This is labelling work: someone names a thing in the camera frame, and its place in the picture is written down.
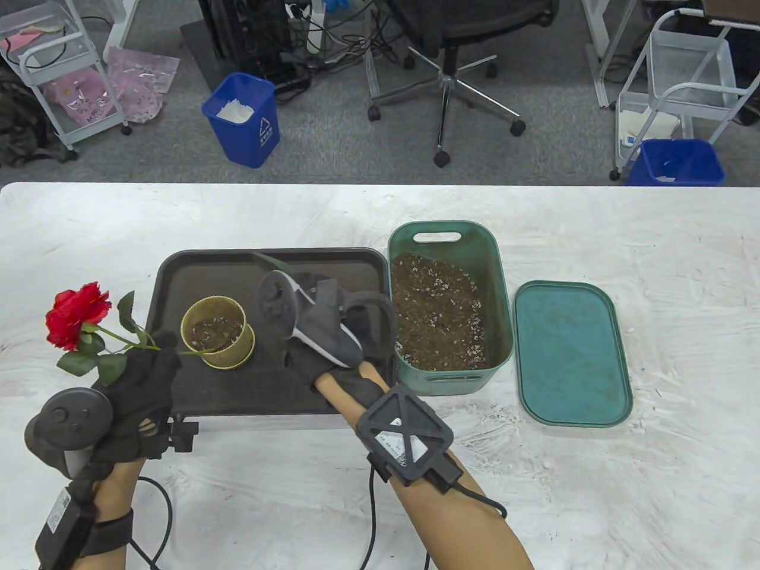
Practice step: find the person's left hand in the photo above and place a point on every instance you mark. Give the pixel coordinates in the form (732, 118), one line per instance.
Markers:
(139, 404)

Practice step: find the person's right hand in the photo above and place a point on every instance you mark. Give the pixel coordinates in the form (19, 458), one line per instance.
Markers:
(356, 332)

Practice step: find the brown potting mix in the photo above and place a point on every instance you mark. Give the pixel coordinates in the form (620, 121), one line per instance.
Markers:
(436, 314)

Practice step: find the green plastic trowel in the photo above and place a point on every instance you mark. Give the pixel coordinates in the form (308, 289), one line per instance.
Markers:
(272, 262)

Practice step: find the gold flower pot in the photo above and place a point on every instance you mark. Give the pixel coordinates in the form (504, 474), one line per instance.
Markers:
(237, 353)

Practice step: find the red artificial rose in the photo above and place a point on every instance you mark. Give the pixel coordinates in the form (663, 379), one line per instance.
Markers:
(74, 309)

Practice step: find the green bin lid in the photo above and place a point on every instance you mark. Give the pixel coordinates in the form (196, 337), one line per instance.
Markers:
(570, 356)

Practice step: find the person's right forearm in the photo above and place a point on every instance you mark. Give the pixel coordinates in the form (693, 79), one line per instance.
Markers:
(463, 528)

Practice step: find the person's left forearm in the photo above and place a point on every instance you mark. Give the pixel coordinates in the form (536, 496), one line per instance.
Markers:
(116, 493)

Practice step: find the grey handheld controller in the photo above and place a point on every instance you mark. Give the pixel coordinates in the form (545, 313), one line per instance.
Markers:
(62, 415)
(276, 303)

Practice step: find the dark brown tray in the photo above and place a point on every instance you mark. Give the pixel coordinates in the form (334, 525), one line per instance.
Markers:
(309, 267)

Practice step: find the black box with white label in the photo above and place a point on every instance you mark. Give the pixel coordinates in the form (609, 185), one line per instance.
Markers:
(56, 522)

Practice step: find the green plastic bin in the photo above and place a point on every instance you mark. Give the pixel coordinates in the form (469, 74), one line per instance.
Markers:
(499, 267)

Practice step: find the blue trash bin white symbol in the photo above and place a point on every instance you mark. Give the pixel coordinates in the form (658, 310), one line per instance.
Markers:
(249, 142)

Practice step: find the black backpack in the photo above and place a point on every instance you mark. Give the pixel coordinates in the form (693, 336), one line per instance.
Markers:
(18, 130)

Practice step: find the pink plastic bag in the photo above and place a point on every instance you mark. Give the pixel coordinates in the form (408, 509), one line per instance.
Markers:
(142, 83)
(77, 95)

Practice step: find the black floor mat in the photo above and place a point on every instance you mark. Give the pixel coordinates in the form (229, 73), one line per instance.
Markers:
(202, 53)

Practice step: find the black computer tower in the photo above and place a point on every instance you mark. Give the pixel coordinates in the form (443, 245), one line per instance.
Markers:
(249, 29)

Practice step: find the black office chair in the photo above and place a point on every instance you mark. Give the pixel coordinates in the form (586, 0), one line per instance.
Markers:
(451, 24)

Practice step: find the white desk leg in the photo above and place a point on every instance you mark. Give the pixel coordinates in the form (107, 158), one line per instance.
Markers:
(599, 53)
(122, 24)

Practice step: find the pink paper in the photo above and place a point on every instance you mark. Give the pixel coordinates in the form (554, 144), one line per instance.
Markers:
(21, 40)

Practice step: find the brown cardboard box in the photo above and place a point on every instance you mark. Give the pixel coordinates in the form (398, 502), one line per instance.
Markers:
(733, 9)

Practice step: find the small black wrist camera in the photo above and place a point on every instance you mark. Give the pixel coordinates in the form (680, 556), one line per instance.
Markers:
(184, 436)

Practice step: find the black lattice wrist mount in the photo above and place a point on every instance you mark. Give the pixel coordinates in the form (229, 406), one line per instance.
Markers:
(404, 433)

